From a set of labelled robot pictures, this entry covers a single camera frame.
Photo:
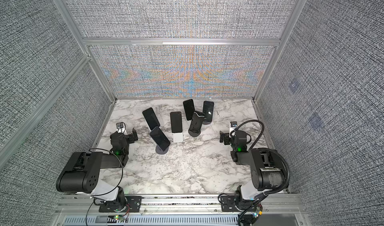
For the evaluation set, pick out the purple round phone stand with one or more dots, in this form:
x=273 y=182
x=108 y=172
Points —
x=160 y=151

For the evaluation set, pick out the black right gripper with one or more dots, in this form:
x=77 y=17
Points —
x=226 y=137

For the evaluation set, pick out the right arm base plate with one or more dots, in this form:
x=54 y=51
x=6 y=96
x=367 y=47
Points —
x=228 y=204

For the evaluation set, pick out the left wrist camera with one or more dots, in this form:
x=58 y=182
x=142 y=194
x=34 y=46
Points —
x=121 y=127

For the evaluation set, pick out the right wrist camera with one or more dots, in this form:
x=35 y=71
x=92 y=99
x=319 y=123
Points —
x=233 y=126

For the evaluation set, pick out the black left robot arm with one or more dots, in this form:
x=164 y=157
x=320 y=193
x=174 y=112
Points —
x=81 y=174

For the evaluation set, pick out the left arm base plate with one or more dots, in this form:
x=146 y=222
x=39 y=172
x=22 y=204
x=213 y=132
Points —
x=131 y=204

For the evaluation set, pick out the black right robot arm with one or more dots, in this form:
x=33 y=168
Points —
x=269 y=172

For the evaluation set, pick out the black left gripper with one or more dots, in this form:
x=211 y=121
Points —
x=130 y=136

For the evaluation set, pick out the white folding phone stand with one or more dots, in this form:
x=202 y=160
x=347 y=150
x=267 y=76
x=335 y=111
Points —
x=178 y=137

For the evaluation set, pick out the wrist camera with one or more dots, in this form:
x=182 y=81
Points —
x=233 y=126
x=121 y=127

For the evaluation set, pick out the aluminium front rail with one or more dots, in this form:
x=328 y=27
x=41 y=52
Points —
x=182 y=210

